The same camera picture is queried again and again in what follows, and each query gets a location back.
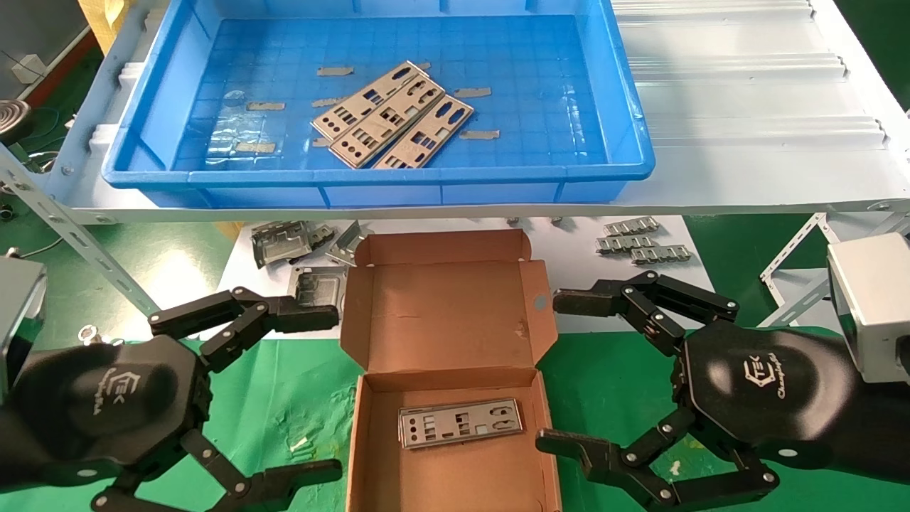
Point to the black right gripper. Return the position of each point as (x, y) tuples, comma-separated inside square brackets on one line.
[(768, 391)]

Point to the silver metal io shield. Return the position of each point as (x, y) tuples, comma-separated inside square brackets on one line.
[(469, 432), (419, 446), (391, 84), (453, 124), (412, 107)]

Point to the green cloth mat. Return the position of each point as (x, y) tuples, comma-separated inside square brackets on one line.
[(298, 398)]

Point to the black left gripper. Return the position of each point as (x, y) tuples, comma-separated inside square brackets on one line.
[(106, 405)]

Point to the white board sheet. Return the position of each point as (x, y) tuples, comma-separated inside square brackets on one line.
[(569, 249)]

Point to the slotted metal strip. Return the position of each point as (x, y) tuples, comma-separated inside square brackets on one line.
[(661, 254), (631, 226), (625, 244)]

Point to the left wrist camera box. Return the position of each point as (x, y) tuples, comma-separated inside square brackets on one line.
[(20, 313)]

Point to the metal spiral coil disc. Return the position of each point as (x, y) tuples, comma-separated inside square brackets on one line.
[(11, 117)]

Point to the white socket box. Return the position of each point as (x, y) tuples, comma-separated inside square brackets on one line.
[(30, 67)]

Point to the brown cardboard box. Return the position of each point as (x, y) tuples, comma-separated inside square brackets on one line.
[(441, 313)]

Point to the silver binder clip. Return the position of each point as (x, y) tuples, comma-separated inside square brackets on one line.
[(90, 340)]

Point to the large metal socket bracket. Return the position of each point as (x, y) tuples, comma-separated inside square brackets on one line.
[(281, 245)]

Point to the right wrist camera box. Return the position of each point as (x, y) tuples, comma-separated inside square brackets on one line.
[(874, 306)]

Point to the perforated steel shelf leg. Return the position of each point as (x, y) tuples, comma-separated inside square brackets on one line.
[(71, 227)]

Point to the yellow cardboard piece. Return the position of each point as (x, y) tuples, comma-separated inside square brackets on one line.
[(99, 18)]

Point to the blue plastic tray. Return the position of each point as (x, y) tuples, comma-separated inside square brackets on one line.
[(533, 107)]

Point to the square metal socket frame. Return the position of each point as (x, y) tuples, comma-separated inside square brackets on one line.
[(320, 284)]

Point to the bent metal bracket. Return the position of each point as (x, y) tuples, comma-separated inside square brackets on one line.
[(346, 245)]

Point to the white angle steel brace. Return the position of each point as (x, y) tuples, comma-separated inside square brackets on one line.
[(803, 306), (793, 247)]

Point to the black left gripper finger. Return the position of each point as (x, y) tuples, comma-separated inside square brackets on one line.
[(298, 318)]

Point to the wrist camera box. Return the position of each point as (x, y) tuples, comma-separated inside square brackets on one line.
[(20, 313), (874, 306)]

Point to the small metal bracket piece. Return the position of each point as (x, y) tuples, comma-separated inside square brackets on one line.
[(321, 235)]

